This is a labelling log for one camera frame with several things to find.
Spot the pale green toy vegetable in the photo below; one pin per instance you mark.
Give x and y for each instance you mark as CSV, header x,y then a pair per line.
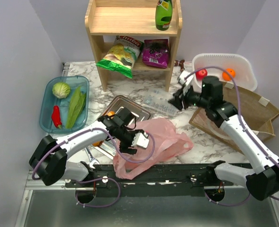
x,y
61,90

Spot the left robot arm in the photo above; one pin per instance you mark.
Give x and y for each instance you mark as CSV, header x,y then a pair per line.
x,y
50,159

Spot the toy baguette bread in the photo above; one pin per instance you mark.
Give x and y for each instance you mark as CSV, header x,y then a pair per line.
x,y
111,114

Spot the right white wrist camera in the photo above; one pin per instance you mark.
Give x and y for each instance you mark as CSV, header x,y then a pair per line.
x,y
185,79

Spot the green glass bottle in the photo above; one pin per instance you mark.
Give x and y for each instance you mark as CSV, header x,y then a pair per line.
x,y
163,14

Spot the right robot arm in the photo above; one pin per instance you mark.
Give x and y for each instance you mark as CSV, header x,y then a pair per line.
x,y
262,179

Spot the brown burlap tote bag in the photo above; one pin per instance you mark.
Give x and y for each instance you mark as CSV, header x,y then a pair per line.
x,y
257,111

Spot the pink plastic grocery bag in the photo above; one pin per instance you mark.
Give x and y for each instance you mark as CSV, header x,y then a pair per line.
x,y
168,144

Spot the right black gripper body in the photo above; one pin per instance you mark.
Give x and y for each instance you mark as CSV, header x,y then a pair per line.
x,y
192,98

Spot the magenta cat food pouch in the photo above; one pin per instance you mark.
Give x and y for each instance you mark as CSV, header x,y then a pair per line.
x,y
155,53

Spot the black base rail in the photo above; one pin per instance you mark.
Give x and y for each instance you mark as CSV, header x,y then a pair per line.
x,y
158,181

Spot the clear plastic screw box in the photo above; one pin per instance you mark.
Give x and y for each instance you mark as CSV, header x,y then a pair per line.
x,y
157,99

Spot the red toy apple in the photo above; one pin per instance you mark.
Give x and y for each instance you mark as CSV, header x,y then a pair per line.
x,y
201,74

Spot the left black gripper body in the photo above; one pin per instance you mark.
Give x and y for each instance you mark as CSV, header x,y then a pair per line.
x,y
126,142

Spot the metal baking tray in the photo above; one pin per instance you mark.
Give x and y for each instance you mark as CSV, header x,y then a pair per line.
x,y
117,105

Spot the copper pipe fitting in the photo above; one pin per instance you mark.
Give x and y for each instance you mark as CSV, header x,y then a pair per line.
x,y
180,64

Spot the green toy leafy vegetable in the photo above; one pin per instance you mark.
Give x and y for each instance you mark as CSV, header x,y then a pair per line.
x,y
76,106

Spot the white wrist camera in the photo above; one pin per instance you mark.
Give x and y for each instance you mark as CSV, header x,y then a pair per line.
x,y
185,79
141,140

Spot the toy orange fruit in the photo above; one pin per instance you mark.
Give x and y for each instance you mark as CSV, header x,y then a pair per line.
x,y
228,75

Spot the green chips bag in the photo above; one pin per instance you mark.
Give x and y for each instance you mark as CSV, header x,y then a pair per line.
x,y
122,55

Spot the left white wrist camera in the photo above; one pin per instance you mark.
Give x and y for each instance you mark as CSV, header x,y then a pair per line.
x,y
141,140

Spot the red toy pepper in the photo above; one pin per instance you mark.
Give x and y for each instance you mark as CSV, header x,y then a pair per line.
x,y
56,118

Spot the wooden step shelf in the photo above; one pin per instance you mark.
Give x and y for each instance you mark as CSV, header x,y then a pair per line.
x,y
131,18

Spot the steel combination wrench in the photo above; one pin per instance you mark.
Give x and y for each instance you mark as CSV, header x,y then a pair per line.
x,y
92,160

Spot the white plastic bin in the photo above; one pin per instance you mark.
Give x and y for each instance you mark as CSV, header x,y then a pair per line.
x,y
244,75

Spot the teal plastic bin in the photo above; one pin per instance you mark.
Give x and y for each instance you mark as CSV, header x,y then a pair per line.
x,y
49,101

